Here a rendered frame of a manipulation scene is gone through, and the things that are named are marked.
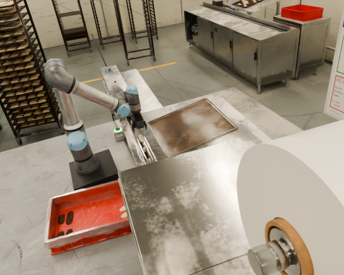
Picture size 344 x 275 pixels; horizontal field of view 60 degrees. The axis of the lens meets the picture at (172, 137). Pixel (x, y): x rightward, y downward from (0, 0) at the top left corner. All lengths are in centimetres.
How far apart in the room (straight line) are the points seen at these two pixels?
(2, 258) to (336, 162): 162
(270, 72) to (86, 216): 354
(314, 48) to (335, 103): 372
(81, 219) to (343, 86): 141
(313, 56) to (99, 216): 427
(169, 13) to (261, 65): 521
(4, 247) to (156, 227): 104
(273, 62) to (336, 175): 431
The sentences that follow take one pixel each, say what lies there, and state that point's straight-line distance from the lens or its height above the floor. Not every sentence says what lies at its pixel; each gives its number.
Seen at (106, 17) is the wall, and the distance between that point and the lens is 890.
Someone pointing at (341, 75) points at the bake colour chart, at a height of 147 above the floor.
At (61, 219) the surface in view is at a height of 83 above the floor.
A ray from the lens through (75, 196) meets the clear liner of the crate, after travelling 178.
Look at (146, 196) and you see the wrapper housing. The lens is 104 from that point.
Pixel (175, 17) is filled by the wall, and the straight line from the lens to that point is 933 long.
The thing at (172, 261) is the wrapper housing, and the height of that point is 130.
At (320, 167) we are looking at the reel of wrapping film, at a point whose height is 181.
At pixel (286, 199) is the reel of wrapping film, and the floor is 175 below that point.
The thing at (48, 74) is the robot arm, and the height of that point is 152.
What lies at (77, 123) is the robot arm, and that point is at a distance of 191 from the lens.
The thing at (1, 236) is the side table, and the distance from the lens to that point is 189.
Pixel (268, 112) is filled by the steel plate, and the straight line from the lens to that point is 249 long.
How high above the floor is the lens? 200
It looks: 32 degrees down
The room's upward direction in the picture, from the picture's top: 7 degrees counter-clockwise
